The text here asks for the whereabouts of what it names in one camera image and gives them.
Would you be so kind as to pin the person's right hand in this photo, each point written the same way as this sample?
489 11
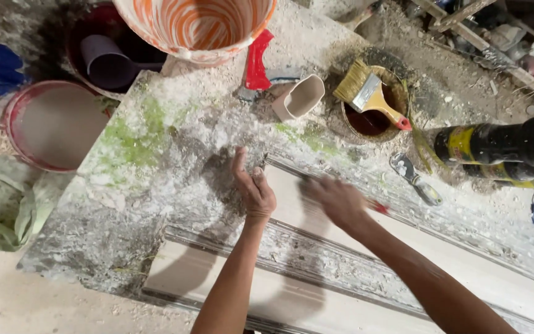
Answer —
339 202

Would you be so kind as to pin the person's left hand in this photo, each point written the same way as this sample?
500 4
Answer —
254 190

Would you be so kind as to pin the person's right fingers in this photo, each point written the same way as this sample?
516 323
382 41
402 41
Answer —
312 191

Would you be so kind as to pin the red-tipped paint brush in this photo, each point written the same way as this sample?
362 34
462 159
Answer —
377 207

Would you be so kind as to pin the tin of dark varnish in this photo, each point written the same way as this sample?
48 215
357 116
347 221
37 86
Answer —
373 121

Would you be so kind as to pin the beige plastic cup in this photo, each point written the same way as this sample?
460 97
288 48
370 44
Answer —
300 97

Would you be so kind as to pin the metal putty knife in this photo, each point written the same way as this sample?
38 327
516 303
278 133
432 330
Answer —
415 178

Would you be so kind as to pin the white painted wooden moulding board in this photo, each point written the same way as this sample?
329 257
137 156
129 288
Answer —
387 278

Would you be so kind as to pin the red plastic scraper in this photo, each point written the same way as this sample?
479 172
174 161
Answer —
257 60

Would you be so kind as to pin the black and yellow canister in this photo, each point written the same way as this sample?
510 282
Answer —
508 146

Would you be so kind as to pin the orange and white striped bucket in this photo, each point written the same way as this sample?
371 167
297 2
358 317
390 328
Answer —
195 27

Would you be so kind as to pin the heap of wooden scrap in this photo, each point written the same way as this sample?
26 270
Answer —
494 44

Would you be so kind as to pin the purple plastic scoop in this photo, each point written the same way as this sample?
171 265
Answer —
104 62

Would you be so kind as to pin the dark red bucket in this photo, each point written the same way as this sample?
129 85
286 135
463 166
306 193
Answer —
109 51

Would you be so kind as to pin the red bucket of grey paint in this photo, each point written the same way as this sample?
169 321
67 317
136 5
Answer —
58 124

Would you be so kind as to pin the pale green cloth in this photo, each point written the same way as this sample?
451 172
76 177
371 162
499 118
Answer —
5 204

